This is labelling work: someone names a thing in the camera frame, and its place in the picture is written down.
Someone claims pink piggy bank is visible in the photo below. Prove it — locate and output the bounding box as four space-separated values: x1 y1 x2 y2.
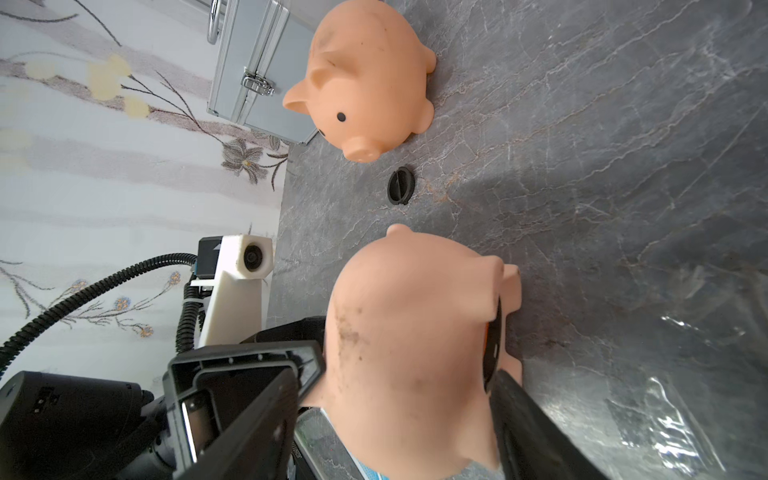
305 224 522 479

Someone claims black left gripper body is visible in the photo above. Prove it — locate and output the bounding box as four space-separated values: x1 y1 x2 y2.
114 397 196 479

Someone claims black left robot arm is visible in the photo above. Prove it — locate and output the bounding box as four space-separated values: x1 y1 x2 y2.
1 317 325 479

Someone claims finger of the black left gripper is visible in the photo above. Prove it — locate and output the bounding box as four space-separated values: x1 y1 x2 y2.
241 316 326 345
163 340 325 471

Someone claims blue surgical face mask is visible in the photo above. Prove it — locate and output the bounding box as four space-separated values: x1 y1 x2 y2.
353 459 389 480

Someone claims silver metal first aid case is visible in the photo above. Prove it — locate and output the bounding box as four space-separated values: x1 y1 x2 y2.
207 0 317 144

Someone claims black corrugated left cable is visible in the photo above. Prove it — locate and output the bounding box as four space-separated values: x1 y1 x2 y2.
0 252 208 379

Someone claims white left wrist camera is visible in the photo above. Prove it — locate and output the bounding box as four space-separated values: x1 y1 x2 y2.
192 235 274 348

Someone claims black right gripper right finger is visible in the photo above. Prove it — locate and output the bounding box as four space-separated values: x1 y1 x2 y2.
489 370 606 480

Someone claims black round rubber plug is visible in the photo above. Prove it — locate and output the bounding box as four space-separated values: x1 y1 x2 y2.
387 166 416 205

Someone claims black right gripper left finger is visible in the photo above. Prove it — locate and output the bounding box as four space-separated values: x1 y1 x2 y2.
173 367 300 479

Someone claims tan piggy bank front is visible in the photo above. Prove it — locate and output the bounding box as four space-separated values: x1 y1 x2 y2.
283 0 437 163

